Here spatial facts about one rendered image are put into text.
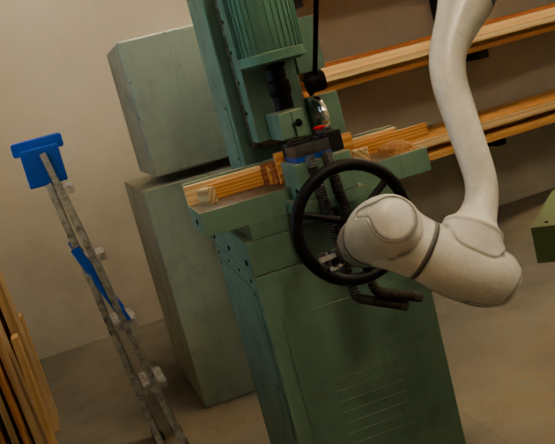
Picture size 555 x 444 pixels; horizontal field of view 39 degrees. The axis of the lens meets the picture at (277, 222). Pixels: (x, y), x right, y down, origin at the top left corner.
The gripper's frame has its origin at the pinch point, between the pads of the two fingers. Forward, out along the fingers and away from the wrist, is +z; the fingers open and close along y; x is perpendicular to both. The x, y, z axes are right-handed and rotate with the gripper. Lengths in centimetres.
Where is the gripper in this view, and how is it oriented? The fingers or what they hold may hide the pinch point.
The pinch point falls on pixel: (335, 261)
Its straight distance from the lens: 157.6
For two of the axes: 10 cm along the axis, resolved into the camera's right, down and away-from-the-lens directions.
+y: -9.3, 2.9, -2.1
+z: -1.5, 2.0, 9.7
